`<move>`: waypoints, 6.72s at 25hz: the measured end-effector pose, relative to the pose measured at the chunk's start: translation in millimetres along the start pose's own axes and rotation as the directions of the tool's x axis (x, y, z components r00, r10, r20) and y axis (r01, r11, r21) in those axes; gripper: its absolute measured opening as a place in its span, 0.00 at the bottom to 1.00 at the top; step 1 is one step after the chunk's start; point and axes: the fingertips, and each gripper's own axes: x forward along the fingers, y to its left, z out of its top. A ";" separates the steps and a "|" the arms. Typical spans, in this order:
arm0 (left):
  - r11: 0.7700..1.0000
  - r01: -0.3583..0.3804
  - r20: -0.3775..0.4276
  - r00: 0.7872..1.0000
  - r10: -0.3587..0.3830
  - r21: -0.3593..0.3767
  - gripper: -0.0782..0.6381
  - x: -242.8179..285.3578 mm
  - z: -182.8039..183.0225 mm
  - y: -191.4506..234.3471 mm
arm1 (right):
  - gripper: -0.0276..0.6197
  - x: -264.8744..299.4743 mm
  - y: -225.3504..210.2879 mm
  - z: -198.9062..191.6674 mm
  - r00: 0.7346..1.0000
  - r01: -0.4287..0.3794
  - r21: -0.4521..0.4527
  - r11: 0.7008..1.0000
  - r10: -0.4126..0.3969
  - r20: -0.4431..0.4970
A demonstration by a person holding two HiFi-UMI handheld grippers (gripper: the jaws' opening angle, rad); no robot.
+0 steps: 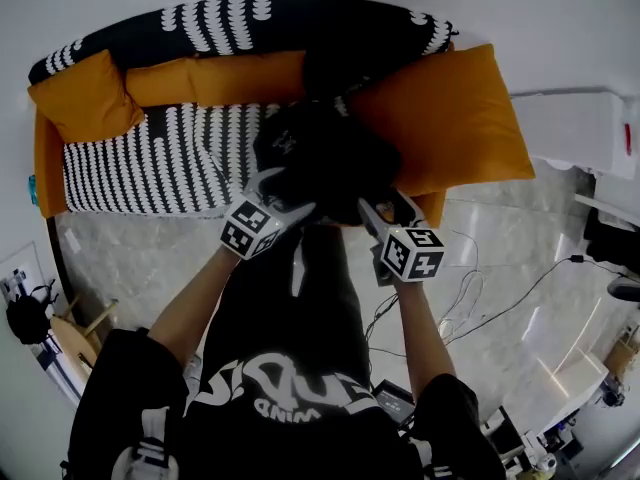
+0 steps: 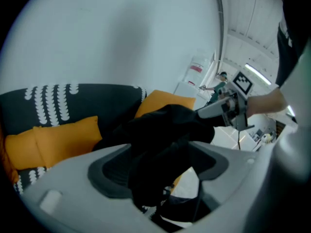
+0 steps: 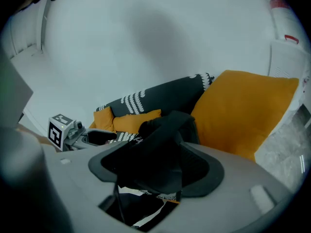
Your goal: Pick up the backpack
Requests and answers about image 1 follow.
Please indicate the person's left forearm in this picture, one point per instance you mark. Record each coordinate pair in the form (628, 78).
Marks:
(192, 298)

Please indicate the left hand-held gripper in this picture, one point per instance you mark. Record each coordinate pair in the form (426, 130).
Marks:
(250, 228)

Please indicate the small square orange cushion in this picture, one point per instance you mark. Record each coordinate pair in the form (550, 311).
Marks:
(85, 98)

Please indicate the person's black printed shirt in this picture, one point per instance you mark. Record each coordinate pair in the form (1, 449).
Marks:
(280, 418)

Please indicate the teal object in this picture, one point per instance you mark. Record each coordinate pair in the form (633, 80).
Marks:
(33, 190)

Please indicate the small black hanging bag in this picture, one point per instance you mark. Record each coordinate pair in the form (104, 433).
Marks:
(27, 315)

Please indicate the wooden stool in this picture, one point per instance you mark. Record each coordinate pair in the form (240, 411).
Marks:
(75, 338)

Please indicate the black white patterned sofa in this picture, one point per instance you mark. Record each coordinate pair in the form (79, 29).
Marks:
(165, 163)

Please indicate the black garment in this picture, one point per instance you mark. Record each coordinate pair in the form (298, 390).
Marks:
(330, 163)

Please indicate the person's right forearm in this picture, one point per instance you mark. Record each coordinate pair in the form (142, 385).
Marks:
(425, 333)

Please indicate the white sink cabinet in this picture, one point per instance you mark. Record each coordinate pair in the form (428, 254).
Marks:
(615, 193)

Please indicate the large orange cushion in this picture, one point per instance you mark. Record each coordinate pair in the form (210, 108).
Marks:
(450, 118)

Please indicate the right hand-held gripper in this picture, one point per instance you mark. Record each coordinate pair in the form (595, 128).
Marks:
(412, 255)

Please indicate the white low table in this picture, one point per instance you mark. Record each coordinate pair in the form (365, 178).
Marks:
(570, 388)

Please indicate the black chair base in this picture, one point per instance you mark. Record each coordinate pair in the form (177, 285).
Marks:
(625, 288)

